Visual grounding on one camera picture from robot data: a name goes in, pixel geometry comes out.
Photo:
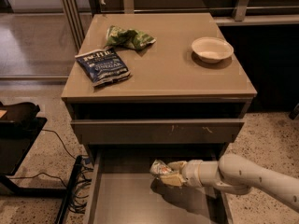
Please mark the metal railing frame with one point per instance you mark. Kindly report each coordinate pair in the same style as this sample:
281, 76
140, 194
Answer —
225, 12

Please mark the green crumpled chip bag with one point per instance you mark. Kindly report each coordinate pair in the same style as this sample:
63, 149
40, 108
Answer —
128, 38

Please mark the tan drawer cabinet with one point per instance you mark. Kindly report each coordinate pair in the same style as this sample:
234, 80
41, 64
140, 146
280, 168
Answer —
167, 81

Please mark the blue kettle chips bag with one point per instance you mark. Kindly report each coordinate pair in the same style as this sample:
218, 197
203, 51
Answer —
103, 66

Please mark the open middle drawer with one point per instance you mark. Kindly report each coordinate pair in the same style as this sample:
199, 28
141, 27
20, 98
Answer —
123, 191

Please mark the black power strip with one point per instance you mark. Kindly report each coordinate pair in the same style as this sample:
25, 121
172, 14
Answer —
68, 192

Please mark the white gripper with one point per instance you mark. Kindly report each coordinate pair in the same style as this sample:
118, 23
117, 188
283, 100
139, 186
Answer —
191, 173

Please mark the black side table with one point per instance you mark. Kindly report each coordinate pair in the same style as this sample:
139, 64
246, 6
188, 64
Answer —
19, 128

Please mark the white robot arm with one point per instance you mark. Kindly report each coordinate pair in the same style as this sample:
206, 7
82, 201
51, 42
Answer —
231, 174

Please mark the closed top drawer front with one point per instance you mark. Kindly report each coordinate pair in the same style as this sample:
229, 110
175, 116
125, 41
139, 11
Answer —
156, 131

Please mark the white bowl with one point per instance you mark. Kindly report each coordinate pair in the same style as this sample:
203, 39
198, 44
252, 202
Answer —
212, 49

